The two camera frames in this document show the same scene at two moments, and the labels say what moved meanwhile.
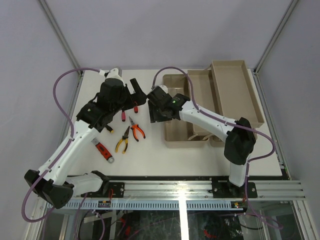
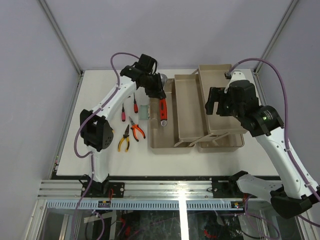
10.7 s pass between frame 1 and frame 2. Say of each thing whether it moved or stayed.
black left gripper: moved
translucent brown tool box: moved
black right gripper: moved
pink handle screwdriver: stayed
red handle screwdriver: stayed
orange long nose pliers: stayed
